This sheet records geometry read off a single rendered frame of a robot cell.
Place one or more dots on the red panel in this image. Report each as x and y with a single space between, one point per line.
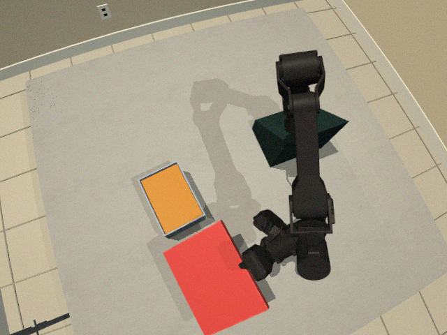
219 293

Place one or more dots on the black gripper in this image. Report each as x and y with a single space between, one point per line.
259 259

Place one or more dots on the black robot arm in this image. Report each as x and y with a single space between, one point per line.
310 201

